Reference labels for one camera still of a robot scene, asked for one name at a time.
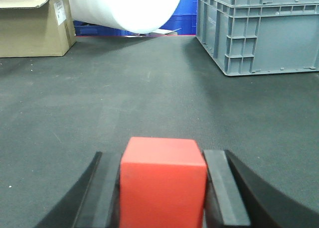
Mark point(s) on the blue plastic crate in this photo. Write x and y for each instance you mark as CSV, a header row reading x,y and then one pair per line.
x,y
183,22

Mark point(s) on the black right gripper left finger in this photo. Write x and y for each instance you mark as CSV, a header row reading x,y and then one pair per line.
x,y
93,201

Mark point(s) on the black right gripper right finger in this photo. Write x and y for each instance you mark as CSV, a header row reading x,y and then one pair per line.
x,y
237,197

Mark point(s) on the brown cardboard box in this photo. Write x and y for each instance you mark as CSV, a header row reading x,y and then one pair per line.
x,y
35,28

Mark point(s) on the grey plastic crate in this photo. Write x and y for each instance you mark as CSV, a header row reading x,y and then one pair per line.
x,y
255,37

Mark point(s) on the black woven table mat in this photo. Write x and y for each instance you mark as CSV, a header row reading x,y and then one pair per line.
x,y
57,112

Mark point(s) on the red magnetic cube block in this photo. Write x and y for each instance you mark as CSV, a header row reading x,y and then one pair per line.
x,y
162,183

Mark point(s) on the white foam roll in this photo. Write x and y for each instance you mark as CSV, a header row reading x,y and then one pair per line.
x,y
137,16

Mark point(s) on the white paper sheet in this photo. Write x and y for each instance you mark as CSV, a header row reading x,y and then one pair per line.
x,y
155,33

